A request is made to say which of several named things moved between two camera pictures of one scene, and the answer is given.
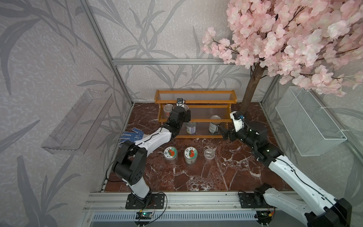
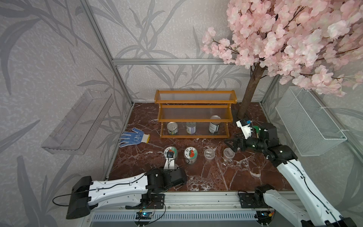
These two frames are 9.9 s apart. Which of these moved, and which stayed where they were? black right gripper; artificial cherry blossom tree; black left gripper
Moved: black right gripper; black left gripper
Stayed: artificial cherry blossom tree
